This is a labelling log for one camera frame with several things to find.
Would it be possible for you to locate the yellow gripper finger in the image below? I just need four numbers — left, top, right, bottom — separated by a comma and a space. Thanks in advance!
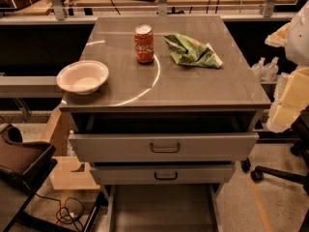
267, 66, 309, 132
265, 22, 291, 47

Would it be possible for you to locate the red coke can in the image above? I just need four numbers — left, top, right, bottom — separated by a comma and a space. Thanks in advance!
134, 24, 154, 64

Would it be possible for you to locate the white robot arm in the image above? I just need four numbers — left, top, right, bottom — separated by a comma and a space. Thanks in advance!
265, 2, 309, 132

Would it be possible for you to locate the top grey drawer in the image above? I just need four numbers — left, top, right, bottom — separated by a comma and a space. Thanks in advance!
69, 132, 258, 162

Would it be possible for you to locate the grey drawer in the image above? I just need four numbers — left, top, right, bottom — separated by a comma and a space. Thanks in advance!
91, 164, 235, 185
69, 132, 258, 162
106, 185, 223, 232

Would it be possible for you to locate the grey drawer cabinet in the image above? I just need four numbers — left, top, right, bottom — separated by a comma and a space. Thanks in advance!
59, 14, 272, 232

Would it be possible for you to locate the middle grey drawer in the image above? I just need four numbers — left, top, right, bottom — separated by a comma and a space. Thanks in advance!
91, 164, 235, 185

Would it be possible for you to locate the bottom grey drawer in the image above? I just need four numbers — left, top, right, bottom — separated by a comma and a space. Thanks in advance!
106, 185, 223, 232

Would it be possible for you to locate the clear sanitizer bottle right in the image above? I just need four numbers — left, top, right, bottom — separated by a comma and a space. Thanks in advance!
262, 57, 278, 81

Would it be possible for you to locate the clear sanitizer bottle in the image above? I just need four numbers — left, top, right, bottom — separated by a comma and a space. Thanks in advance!
251, 57, 265, 80
262, 57, 278, 81

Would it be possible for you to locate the clear sanitizer bottle left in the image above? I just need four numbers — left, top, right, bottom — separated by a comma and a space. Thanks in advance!
251, 57, 265, 80

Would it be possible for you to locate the black office chair base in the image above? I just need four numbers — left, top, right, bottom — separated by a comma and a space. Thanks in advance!
240, 113, 309, 232

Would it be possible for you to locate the green chip bag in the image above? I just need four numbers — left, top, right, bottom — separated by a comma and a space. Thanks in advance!
164, 34, 223, 69

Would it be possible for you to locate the white bowl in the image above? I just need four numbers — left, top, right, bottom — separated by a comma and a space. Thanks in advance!
56, 60, 109, 95

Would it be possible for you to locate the wooden box on floor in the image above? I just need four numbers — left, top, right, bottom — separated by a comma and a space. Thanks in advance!
42, 107, 99, 190

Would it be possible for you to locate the dark chair at left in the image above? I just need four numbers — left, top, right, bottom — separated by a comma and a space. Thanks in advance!
0, 123, 59, 232

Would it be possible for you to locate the black floor cable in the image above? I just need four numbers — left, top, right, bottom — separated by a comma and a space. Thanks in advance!
33, 191, 86, 232

